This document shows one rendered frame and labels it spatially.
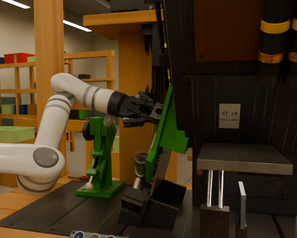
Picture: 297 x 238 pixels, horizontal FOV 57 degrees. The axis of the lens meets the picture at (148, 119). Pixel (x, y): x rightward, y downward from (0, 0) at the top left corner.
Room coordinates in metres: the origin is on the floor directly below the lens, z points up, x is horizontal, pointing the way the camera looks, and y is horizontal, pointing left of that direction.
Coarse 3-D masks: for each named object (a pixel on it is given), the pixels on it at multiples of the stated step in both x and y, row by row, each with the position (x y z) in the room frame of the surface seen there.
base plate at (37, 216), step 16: (64, 192) 0.97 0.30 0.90; (32, 208) 0.83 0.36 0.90; (48, 208) 0.83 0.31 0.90; (64, 208) 0.83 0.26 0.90; (80, 208) 0.83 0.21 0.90; (96, 208) 0.83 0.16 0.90; (112, 208) 0.83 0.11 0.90; (192, 208) 0.83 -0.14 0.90; (0, 224) 0.72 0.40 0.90; (16, 224) 0.72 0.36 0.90; (32, 224) 0.72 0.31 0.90; (48, 224) 0.72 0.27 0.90; (64, 224) 0.72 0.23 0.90; (80, 224) 0.72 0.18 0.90; (96, 224) 0.72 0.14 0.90; (112, 224) 0.72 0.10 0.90; (176, 224) 0.72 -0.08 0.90; (192, 224) 0.72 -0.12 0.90; (256, 224) 0.72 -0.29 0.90; (272, 224) 0.72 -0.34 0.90; (288, 224) 0.72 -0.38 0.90
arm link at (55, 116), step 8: (48, 104) 0.77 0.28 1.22; (56, 104) 0.77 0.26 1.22; (64, 104) 0.78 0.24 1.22; (48, 112) 0.74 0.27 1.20; (56, 112) 0.74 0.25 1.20; (64, 112) 0.76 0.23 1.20; (48, 120) 0.73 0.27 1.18; (56, 120) 0.73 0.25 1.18; (64, 120) 0.75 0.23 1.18; (40, 128) 0.72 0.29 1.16; (48, 128) 0.72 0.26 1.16; (56, 128) 0.73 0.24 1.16; (64, 128) 0.75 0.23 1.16; (40, 136) 0.71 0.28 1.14; (48, 136) 0.71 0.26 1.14; (56, 136) 0.72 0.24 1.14; (48, 144) 0.71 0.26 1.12; (56, 144) 0.72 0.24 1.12; (24, 192) 0.61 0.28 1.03; (32, 192) 0.60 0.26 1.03; (40, 192) 0.61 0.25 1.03
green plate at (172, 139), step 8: (168, 88) 0.69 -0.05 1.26; (168, 96) 0.69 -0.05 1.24; (168, 104) 0.69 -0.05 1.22; (168, 112) 0.70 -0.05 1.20; (160, 120) 0.69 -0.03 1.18; (168, 120) 0.70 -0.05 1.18; (160, 128) 0.69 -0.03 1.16; (168, 128) 0.70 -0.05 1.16; (176, 128) 0.69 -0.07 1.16; (160, 136) 0.70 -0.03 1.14; (168, 136) 0.70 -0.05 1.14; (176, 136) 0.69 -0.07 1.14; (184, 136) 0.69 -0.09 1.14; (160, 144) 0.70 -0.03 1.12; (168, 144) 0.70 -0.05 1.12; (176, 144) 0.69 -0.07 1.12; (184, 144) 0.69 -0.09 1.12; (160, 152) 0.77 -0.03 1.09; (184, 152) 0.69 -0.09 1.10
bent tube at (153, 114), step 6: (156, 102) 0.80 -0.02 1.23; (156, 108) 0.79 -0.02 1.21; (162, 108) 0.79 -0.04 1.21; (156, 114) 0.77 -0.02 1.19; (156, 126) 0.82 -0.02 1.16; (156, 132) 0.83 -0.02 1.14; (150, 144) 0.85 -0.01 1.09; (138, 180) 0.77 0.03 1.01; (144, 180) 0.77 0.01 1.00; (132, 186) 0.76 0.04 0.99; (138, 186) 0.75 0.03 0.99
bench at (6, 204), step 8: (64, 176) 1.24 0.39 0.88; (56, 184) 1.12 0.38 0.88; (184, 184) 1.12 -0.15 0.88; (8, 192) 1.03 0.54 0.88; (16, 192) 1.03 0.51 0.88; (48, 192) 1.03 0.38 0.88; (0, 200) 0.94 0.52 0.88; (8, 200) 0.94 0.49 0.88; (16, 200) 0.94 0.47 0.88; (24, 200) 0.94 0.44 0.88; (32, 200) 0.94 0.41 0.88; (0, 208) 0.88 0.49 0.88; (8, 208) 0.87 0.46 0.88; (16, 208) 0.87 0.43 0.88; (0, 216) 0.81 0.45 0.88
